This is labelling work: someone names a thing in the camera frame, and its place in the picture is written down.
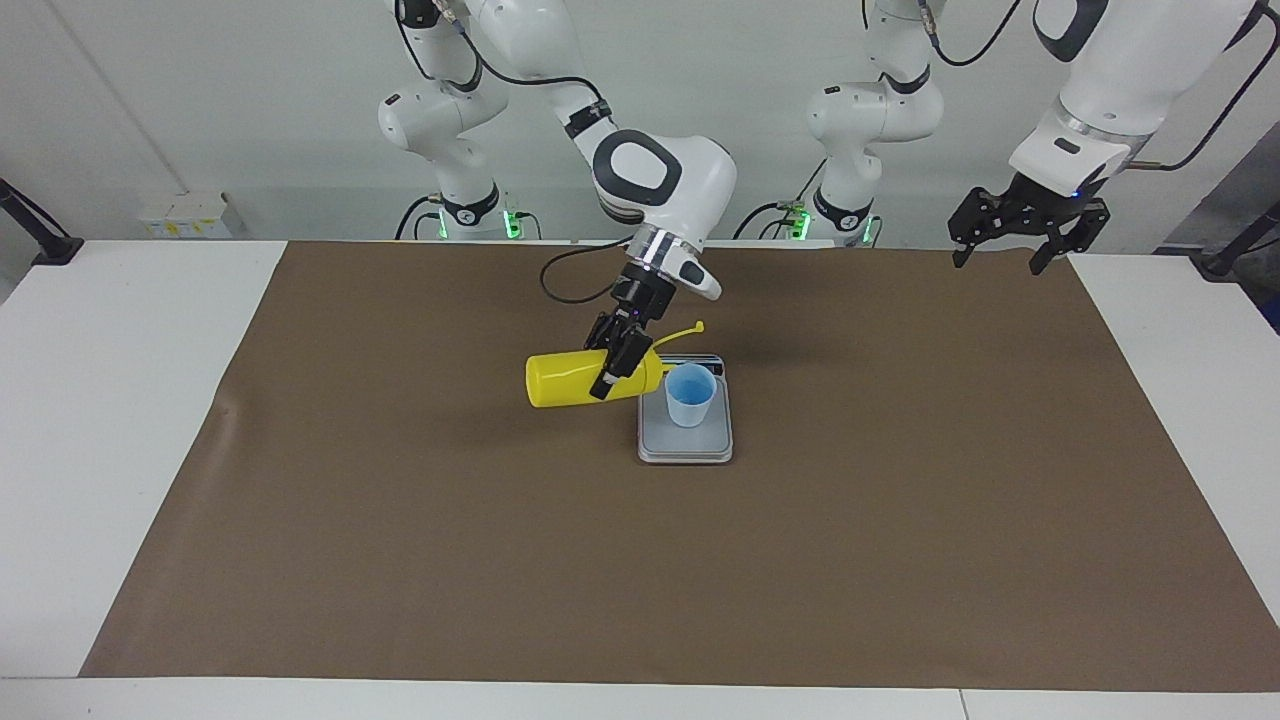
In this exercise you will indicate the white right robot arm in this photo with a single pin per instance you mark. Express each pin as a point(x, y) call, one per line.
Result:
point(690, 170)

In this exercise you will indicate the yellow squeeze bottle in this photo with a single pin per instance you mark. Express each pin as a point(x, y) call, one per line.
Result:
point(560, 380)

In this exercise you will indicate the brown table mat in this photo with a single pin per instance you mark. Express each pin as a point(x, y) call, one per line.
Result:
point(600, 560)

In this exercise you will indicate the black clamp stand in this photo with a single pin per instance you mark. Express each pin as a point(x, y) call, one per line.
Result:
point(1225, 258)
point(55, 248)

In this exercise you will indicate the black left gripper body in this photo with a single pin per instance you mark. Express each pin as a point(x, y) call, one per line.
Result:
point(1045, 205)

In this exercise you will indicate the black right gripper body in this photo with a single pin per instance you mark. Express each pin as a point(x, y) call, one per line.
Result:
point(640, 300)

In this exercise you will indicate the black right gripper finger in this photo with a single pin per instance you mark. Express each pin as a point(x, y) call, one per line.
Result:
point(602, 332)
point(625, 360)

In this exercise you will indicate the light blue plastic cup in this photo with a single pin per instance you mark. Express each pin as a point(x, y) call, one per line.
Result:
point(690, 400)

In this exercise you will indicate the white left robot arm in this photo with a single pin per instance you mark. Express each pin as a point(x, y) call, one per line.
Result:
point(1130, 60)

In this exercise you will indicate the silver digital kitchen scale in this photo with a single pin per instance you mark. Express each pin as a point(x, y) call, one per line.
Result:
point(685, 445)

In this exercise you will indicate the white yellow socket box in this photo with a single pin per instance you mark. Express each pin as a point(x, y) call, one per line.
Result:
point(185, 215)

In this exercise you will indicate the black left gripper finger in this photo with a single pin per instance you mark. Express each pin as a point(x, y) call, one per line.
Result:
point(1082, 230)
point(975, 222)

